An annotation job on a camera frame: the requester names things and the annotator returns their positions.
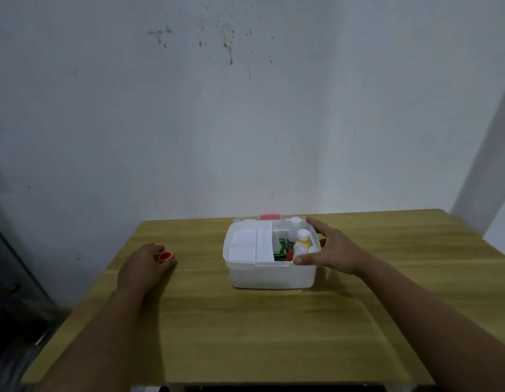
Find translucent white plastic storage box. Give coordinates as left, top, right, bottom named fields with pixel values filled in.
left=222, top=217, right=322, bottom=290

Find person's left hand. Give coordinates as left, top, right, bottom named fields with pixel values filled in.
left=116, top=243, right=178, bottom=297

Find white bottle with yellow label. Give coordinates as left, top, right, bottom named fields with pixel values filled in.
left=292, top=229, right=311, bottom=258

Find person's right hand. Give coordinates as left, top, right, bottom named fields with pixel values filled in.
left=292, top=217, right=370, bottom=276

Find person's right forearm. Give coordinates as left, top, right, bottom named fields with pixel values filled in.
left=354, top=256, right=505, bottom=392

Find person's left forearm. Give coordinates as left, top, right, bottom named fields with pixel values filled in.
left=34, top=286, right=156, bottom=392

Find white inner tray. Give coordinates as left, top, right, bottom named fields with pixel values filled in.
left=227, top=221, right=275, bottom=264

